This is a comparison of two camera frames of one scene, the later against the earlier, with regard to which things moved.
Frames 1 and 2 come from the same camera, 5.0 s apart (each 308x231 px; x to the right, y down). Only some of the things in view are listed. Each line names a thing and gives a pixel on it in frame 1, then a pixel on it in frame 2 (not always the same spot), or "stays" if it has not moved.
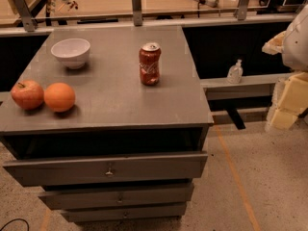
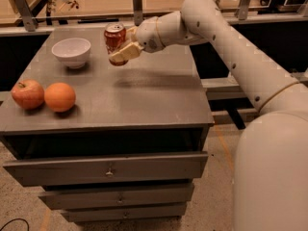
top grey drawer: [104, 169] stays
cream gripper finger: [289, 99] -> [130, 51]
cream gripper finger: [274, 45] -> [131, 34]
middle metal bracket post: [136, 0] stays
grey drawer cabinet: [111, 122] stays
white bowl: [73, 52] stays
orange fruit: [59, 96] stays
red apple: [28, 94] stays
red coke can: [149, 56] -> [115, 38]
